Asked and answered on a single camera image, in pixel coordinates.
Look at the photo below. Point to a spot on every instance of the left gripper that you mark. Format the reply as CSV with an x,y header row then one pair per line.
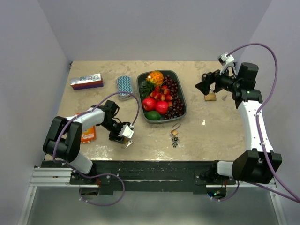
x,y
115,137

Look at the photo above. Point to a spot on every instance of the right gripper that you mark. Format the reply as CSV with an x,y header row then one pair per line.
x,y
214,77

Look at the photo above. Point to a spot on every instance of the black Kaijing padlock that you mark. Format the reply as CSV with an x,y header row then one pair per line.
x,y
205,77

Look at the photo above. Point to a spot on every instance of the large brass padlock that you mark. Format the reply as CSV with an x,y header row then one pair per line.
x,y
211,96

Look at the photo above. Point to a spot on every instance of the small brass padlock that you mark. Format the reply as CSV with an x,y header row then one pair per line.
x,y
175,127

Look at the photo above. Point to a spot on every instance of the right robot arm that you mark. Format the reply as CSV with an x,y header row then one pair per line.
x,y
258,161

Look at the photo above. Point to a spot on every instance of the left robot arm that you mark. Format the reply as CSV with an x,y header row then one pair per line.
x,y
63,139

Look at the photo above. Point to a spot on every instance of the orange razor package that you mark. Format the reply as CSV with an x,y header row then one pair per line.
x,y
88,131

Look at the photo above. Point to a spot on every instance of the green lime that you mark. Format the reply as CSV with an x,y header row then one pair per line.
x,y
153,115

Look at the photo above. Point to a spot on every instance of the left red apple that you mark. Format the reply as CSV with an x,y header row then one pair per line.
x,y
149,104

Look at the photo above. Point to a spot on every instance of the red apple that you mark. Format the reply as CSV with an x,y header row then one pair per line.
x,y
161,107
149,104

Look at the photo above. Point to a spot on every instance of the purple grape bunch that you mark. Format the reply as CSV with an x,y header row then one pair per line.
x,y
176,107

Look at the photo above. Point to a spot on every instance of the right red apple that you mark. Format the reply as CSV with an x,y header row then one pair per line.
x,y
161,107

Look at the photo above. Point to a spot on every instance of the purple white toothpaste box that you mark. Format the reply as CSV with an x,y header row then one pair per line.
x,y
87,82

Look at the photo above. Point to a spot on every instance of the strawberry pile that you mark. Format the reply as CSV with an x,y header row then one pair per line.
x,y
162,93

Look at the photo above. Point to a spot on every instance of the orange pineapple toy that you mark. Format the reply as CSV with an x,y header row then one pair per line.
x,y
155,77

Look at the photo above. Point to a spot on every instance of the grey fruit tray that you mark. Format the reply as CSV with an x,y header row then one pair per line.
x,y
145,89

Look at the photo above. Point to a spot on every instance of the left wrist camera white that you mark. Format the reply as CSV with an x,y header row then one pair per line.
x,y
127,131

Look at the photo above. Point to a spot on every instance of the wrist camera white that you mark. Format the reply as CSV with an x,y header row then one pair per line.
x,y
227,61
127,131

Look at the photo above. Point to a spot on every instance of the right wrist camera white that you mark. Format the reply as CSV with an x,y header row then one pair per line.
x,y
227,61

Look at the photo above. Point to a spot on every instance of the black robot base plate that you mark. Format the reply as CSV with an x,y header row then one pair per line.
x,y
151,176

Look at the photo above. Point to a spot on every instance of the aluminium frame rail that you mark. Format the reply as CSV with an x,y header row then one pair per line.
x,y
46,177

